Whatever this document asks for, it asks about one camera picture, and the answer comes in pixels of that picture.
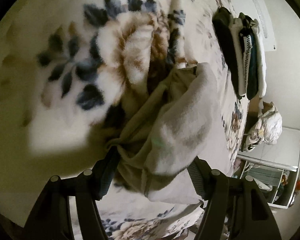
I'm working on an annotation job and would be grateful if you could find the white wardrobe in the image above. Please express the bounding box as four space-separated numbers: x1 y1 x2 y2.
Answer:
237 127 300 209

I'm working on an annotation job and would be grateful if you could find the floral fleece blanket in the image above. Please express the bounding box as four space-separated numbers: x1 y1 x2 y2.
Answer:
0 0 248 239

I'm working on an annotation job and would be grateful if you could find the white bundle of clothes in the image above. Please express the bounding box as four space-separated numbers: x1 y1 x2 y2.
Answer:
244 99 282 152

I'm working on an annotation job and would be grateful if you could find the white bed headboard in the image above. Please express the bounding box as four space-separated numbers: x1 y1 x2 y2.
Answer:
231 0 277 51

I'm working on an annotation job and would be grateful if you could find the beige grey garment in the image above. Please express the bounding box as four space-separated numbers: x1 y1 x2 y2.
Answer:
107 63 233 205

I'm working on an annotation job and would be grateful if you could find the stack of folded clothes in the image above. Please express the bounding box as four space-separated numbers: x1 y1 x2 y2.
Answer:
212 7 267 100

